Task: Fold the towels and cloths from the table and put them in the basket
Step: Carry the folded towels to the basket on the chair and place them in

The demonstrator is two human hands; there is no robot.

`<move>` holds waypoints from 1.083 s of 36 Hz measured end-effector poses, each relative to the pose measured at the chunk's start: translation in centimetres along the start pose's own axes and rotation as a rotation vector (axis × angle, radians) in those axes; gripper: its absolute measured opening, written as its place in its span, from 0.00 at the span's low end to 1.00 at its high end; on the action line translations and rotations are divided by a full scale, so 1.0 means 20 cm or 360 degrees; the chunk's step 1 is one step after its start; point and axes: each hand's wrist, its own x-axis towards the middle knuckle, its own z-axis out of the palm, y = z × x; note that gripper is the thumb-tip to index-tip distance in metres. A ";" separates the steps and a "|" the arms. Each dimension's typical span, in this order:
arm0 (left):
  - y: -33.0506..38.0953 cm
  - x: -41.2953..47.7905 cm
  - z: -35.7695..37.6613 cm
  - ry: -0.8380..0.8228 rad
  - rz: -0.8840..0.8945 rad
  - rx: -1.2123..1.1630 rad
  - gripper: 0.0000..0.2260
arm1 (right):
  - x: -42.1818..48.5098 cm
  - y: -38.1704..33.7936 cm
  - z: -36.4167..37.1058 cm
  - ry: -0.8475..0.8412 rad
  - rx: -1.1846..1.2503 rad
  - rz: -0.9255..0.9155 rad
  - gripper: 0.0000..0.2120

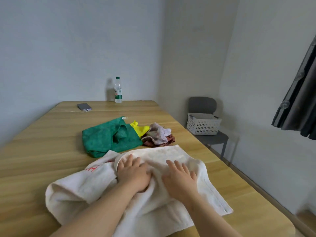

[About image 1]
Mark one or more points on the white plastic basket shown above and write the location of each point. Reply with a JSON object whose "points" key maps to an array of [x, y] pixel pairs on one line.
{"points": [[203, 125]]}

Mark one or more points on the wooden table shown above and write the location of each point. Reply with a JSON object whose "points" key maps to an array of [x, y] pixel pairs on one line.
{"points": [[37, 150]]}

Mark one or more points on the small white towel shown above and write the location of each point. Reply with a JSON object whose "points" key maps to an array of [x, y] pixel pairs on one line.
{"points": [[158, 212]]}

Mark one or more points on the person's right forearm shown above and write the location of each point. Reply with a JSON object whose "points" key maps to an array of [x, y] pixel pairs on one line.
{"points": [[212, 219]]}

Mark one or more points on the clear green-label water bottle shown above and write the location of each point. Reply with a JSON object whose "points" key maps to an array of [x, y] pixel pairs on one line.
{"points": [[118, 92]]}

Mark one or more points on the grey chair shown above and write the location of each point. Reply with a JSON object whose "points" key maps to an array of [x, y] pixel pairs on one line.
{"points": [[202, 104]]}

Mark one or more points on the yellow cloth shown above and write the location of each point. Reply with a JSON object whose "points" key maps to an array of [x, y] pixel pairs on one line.
{"points": [[140, 129]]}

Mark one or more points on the person's right hand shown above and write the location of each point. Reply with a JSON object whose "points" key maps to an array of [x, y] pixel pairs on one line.
{"points": [[180, 185]]}

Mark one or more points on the lilac dotted white cloth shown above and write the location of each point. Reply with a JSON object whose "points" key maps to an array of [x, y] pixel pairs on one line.
{"points": [[158, 134]]}

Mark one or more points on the green cloth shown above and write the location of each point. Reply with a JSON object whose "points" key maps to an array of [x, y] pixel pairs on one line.
{"points": [[98, 138]]}

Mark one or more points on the dark grey curtain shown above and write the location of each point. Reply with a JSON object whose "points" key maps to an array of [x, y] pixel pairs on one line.
{"points": [[298, 101]]}

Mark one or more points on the person's left forearm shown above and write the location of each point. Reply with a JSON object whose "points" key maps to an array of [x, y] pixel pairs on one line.
{"points": [[98, 214]]}

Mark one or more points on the person's left hand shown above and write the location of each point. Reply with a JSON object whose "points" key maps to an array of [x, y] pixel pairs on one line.
{"points": [[133, 177]]}

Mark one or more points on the grey smartphone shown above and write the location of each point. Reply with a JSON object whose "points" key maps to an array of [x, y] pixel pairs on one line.
{"points": [[84, 107]]}

